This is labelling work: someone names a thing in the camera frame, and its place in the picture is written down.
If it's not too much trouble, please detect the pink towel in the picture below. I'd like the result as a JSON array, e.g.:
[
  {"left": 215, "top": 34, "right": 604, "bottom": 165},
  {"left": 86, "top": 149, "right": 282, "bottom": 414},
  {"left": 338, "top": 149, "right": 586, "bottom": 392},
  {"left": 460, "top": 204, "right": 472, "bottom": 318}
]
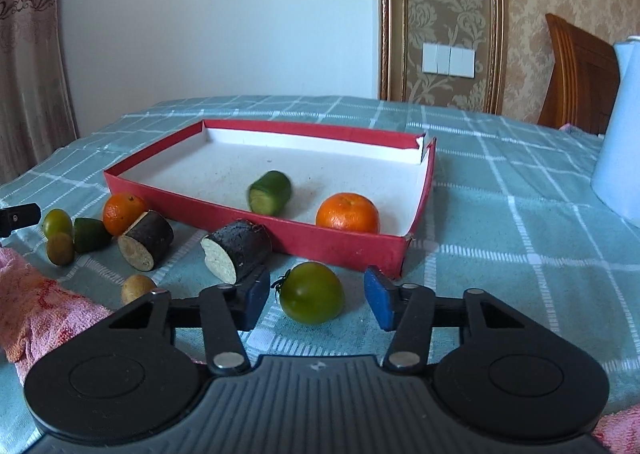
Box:
[{"left": 0, "top": 248, "right": 112, "bottom": 382}]

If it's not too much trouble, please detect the white wall switch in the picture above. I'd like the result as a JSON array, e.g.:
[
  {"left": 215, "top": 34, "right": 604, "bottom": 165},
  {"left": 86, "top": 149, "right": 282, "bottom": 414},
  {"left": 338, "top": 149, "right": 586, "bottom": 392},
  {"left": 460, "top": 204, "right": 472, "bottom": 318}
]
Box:
[{"left": 422, "top": 44, "right": 475, "bottom": 79}]

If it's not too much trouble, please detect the brown longan fruit right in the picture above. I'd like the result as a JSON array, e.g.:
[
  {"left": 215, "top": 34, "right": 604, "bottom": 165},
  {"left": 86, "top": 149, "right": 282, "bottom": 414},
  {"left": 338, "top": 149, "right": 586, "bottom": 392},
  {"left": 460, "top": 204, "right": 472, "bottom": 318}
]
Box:
[{"left": 46, "top": 232, "right": 75, "bottom": 266}]

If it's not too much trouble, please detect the cucumber piece bitten end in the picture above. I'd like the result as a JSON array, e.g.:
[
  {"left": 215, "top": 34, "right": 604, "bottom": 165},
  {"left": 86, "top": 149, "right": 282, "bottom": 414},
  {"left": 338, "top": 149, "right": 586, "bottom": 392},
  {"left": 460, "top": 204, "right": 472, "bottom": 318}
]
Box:
[{"left": 247, "top": 170, "right": 292, "bottom": 217}]

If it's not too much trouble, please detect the green plaid bedsheet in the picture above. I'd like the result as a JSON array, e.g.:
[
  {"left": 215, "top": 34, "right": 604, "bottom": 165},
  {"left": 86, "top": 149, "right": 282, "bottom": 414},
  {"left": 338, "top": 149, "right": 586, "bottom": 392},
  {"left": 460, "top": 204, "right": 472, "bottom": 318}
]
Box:
[{"left": 1, "top": 96, "right": 639, "bottom": 453}]

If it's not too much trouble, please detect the cucumber piece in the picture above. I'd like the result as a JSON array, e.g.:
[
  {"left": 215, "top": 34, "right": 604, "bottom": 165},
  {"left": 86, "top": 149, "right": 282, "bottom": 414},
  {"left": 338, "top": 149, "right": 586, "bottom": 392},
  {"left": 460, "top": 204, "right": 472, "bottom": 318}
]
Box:
[{"left": 74, "top": 218, "right": 113, "bottom": 255}]

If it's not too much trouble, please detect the red shallow cardboard box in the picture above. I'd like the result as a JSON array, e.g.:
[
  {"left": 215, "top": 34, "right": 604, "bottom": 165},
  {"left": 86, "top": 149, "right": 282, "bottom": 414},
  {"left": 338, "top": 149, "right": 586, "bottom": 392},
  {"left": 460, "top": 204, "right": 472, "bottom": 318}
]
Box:
[{"left": 104, "top": 119, "right": 436, "bottom": 278}]

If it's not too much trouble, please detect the orange mandarin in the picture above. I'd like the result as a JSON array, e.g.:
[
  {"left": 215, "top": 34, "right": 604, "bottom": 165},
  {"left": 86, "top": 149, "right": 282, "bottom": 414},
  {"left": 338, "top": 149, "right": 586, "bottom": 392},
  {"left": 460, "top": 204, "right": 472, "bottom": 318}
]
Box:
[
  {"left": 316, "top": 192, "right": 381, "bottom": 234},
  {"left": 102, "top": 193, "right": 149, "bottom": 236}
]

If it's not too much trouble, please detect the large green tomato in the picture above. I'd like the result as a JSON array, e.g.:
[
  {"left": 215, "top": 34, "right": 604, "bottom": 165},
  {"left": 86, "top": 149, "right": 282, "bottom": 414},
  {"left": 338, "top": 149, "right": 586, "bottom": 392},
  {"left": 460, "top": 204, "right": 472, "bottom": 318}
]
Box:
[{"left": 271, "top": 261, "right": 345, "bottom": 325}]

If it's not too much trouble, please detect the gold wall moulding frame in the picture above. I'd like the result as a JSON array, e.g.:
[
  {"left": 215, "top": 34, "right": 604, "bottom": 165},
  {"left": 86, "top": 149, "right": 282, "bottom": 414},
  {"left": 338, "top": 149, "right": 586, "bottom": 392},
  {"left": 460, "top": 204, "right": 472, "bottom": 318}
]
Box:
[{"left": 378, "top": 0, "right": 508, "bottom": 114}]

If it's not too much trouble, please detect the tan longan fruit left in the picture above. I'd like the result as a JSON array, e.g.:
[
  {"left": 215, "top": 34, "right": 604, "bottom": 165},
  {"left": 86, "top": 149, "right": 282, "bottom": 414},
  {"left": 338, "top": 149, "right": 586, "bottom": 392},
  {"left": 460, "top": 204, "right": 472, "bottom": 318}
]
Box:
[{"left": 120, "top": 274, "right": 156, "bottom": 304}]

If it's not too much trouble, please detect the white electric kettle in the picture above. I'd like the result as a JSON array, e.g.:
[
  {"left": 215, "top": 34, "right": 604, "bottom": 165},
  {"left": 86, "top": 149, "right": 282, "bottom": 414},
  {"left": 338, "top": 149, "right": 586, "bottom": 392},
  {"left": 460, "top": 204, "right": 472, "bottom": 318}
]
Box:
[{"left": 591, "top": 35, "right": 640, "bottom": 226}]

